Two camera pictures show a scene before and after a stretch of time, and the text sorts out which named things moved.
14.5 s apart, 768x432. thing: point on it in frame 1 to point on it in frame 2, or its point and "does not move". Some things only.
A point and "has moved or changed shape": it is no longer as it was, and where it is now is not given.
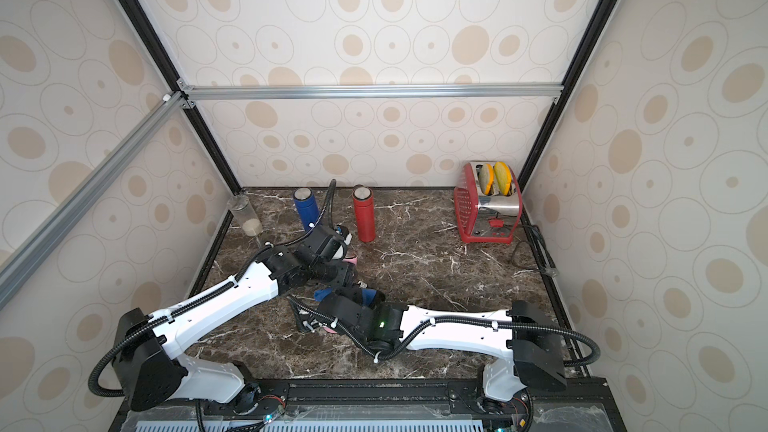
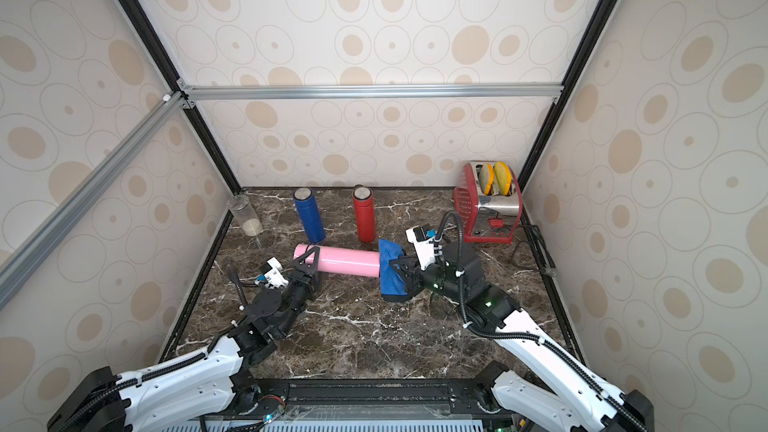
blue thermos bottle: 305,202 does not move
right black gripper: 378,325 to 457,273
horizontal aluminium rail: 372,92 does not move
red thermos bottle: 364,203 does not move
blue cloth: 368,295 to 391,280
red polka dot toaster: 488,201 does not move
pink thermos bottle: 351,257 has moved or changed shape
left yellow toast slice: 486,178 does not move
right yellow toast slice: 503,174 does not move
